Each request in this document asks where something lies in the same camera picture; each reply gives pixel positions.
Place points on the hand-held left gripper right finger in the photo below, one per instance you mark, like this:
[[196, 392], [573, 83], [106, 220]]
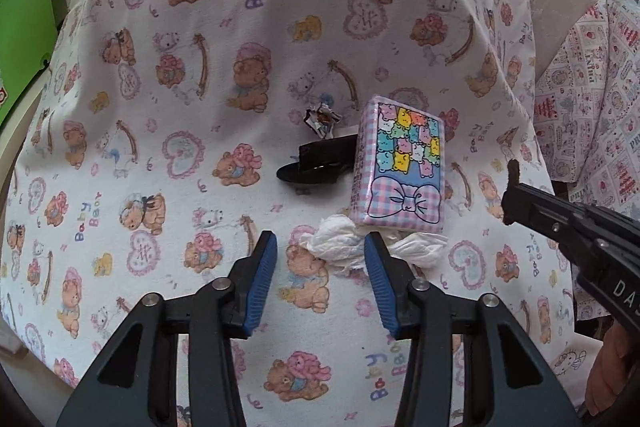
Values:
[[380, 287]]

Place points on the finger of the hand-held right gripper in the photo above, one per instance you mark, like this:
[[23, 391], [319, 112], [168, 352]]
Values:
[[535, 207]]

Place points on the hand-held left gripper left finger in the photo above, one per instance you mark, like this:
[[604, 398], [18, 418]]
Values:
[[260, 277]]

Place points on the white tissue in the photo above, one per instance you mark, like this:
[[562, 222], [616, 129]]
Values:
[[335, 242]]

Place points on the black plastic piece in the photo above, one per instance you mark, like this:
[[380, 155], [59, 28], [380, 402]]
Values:
[[320, 157]]

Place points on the silver candy wrapper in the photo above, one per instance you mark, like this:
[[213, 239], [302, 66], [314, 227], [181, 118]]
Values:
[[322, 119]]

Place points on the person's right hand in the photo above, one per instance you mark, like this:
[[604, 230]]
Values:
[[615, 372]]

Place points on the red printed white cloth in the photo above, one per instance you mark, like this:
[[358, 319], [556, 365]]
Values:
[[590, 97]]

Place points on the pink checked tissue pack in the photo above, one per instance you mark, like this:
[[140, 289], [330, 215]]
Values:
[[400, 157]]

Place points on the bear printed tablecloth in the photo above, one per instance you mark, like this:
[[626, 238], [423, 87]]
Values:
[[150, 107]]

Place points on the green plastic box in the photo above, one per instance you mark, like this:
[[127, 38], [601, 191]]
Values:
[[30, 7]]

